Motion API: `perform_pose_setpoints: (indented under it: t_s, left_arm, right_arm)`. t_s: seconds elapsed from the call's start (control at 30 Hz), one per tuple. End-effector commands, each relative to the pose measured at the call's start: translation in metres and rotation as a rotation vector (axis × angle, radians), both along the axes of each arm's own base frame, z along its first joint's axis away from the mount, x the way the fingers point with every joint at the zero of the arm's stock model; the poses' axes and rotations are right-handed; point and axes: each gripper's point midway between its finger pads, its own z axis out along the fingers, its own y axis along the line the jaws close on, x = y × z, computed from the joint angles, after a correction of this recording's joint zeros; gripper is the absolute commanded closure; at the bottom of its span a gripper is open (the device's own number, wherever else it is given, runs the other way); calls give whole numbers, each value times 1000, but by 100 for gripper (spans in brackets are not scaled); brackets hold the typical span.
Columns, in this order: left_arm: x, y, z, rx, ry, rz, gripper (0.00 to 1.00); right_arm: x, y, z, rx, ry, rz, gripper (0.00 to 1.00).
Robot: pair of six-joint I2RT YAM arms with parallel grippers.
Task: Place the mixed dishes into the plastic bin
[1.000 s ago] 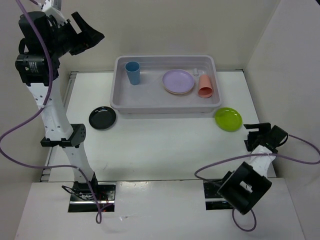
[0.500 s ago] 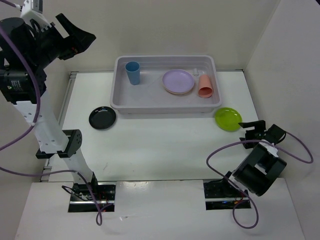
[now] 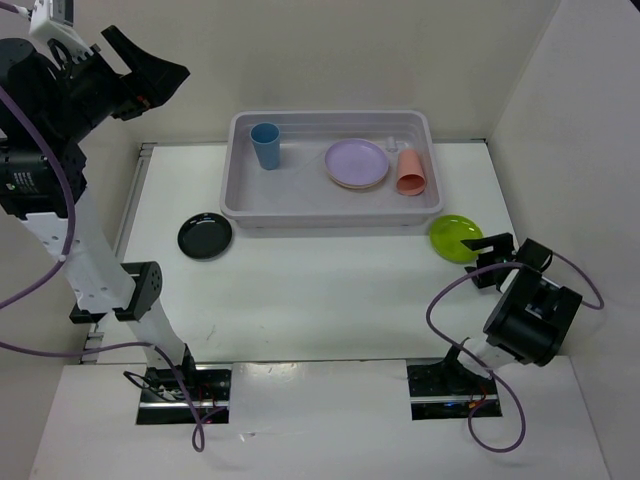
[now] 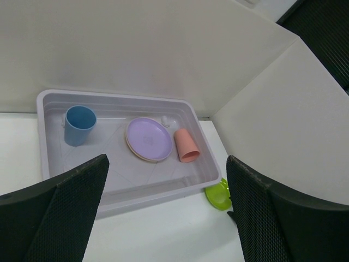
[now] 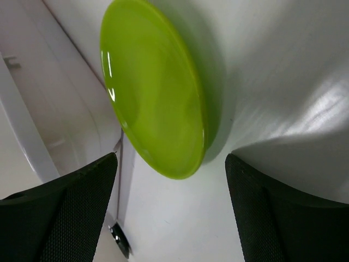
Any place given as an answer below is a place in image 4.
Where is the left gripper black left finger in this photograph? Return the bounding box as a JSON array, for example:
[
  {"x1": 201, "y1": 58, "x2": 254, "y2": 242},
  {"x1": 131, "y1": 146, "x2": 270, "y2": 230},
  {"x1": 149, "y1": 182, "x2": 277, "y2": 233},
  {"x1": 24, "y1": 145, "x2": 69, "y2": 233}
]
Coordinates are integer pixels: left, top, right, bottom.
[{"x1": 1, "y1": 154, "x2": 110, "y2": 261}]

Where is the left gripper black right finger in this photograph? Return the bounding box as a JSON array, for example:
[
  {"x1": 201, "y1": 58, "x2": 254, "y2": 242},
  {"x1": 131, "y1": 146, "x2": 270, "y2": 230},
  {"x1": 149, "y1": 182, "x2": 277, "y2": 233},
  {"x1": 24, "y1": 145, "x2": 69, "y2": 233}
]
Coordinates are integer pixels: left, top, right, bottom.
[{"x1": 226, "y1": 155, "x2": 348, "y2": 261}]

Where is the blue plastic cup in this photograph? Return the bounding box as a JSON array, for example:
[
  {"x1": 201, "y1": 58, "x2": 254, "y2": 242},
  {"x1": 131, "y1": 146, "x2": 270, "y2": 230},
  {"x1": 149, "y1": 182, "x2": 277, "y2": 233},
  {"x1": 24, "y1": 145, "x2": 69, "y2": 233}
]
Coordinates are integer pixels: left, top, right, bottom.
[{"x1": 64, "y1": 105, "x2": 97, "y2": 147}]

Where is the coral plastic cup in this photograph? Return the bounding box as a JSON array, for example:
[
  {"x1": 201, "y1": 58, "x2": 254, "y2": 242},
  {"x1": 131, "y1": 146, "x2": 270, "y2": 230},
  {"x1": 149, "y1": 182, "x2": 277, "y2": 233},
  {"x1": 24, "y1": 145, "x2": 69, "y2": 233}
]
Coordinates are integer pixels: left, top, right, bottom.
[{"x1": 174, "y1": 128, "x2": 200, "y2": 163}]

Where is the purple plastic plate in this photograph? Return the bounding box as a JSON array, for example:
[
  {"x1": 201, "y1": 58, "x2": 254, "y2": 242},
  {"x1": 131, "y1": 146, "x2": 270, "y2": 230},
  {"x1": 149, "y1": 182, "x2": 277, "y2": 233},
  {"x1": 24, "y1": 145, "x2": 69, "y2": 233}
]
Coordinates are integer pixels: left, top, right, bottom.
[{"x1": 125, "y1": 117, "x2": 173, "y2": 162}]

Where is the lavender plastic bin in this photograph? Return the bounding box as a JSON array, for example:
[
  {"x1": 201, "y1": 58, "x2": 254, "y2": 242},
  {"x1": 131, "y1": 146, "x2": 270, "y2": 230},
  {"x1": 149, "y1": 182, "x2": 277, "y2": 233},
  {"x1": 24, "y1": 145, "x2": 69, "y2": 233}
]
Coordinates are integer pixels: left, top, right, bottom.
[{"x1": 37, "y1": 90, "x2": 221, "y2": 218}]

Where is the green plastic plate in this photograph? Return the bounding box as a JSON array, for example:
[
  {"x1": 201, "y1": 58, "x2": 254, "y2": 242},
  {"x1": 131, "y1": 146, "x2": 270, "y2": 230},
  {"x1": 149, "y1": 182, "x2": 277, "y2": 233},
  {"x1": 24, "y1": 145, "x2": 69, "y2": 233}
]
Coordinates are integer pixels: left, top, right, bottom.
[{"x1": 204, "y1": 178, "x2": 232, "y2": 211}]

